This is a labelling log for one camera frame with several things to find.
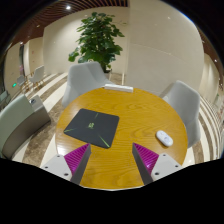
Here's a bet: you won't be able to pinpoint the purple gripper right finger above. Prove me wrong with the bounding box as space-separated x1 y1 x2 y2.
132 143 182 185

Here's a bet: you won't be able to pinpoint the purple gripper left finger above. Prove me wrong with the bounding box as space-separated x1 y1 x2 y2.
42 144 91 185

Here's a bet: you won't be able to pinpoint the white computer mouse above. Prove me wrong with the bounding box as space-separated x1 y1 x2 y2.
156 130 173 147

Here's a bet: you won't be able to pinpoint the black mouse pad green lines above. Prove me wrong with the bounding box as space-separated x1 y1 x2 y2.
64 109 119 149

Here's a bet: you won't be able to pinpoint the grey-green sofa armchair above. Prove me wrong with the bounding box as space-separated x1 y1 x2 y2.
0 95 50 159

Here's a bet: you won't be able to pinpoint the grey chair right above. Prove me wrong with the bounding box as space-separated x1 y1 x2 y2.
162 80 201 147

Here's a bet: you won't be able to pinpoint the grey chair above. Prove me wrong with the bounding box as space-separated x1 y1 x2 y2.
62 62 111 108
162 80 201 147

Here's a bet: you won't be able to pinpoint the white rectangular box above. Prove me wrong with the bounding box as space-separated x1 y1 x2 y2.
104 84 134 93

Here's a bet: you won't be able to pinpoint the grey chair far left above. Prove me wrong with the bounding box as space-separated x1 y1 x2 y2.
62 62 111 108

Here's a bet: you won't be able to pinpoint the white chair background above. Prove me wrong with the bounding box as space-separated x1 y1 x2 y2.
17 75 28 93
29 66 44 88

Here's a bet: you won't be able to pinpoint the white chair far background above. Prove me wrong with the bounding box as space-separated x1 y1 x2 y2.
17 75 28 93

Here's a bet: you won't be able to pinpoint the large green potted plant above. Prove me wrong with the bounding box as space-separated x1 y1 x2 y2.
68 12 124 72

